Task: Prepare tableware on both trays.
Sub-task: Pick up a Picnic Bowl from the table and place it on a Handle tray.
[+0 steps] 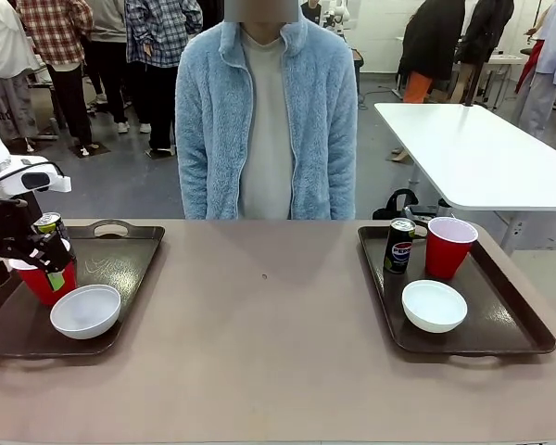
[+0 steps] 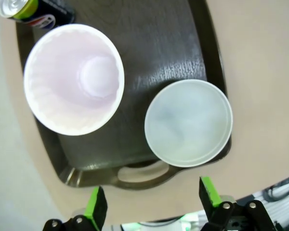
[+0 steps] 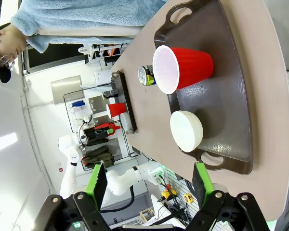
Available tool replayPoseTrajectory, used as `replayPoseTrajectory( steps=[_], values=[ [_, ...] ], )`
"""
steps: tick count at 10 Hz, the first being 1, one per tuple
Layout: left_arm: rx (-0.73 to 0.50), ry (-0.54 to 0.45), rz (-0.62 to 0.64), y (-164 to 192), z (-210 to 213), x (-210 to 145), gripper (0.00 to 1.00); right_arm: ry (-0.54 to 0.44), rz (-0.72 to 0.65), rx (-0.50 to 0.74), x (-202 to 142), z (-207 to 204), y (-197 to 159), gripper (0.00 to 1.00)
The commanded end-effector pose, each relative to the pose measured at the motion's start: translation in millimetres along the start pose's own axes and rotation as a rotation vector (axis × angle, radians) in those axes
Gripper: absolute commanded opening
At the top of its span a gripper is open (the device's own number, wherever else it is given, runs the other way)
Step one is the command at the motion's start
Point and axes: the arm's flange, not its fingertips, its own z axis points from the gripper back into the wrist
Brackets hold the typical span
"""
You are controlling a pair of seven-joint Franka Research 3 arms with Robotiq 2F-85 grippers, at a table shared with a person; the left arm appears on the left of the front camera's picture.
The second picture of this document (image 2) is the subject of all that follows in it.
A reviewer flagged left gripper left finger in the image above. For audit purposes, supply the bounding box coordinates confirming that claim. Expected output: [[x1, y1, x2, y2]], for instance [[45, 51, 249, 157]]
[[43, 185, 109, 231]]

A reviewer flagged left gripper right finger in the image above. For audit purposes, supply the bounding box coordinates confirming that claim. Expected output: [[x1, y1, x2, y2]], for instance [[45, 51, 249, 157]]
[[198, 176, 273, 231]]

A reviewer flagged white plastic bowl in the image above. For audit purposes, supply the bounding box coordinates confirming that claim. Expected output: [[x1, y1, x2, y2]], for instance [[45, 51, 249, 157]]
[[144, 79, 233, 168]]

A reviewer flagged red plastic cup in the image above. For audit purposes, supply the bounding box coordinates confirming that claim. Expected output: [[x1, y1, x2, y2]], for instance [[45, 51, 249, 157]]
[[23, 23, 125, 136]]

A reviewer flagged brown plastic serving tray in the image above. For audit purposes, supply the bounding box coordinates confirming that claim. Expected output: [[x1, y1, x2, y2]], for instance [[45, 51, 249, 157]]
[[15, 0, 232, 191]]

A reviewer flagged black Pepsi can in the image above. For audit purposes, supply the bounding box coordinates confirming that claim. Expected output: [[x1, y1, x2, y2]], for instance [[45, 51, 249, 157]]
[[0, 0, 76, 30]]

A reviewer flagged grey cable bundle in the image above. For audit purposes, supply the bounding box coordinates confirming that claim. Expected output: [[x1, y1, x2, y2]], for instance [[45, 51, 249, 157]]
[[254, 173, 289, 218]]

